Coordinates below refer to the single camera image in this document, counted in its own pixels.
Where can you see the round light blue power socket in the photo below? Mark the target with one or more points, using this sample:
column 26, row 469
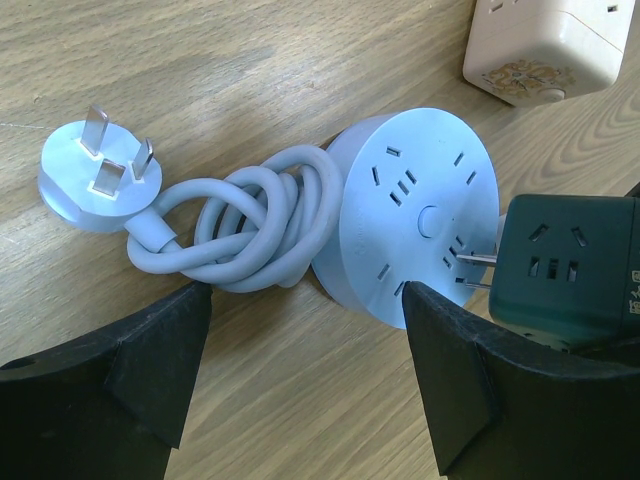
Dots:
column 419, row 190

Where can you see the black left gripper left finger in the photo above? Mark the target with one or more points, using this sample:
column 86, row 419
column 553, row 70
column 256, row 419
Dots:
column 110, row 404

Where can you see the dark green cube socket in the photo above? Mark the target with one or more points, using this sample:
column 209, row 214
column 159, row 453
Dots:
column 566, row 271

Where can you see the white cube socket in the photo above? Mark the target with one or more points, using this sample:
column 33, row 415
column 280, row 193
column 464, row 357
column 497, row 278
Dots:
column 530, row 53

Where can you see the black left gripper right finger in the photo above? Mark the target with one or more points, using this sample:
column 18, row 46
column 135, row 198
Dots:
column 499, row 406

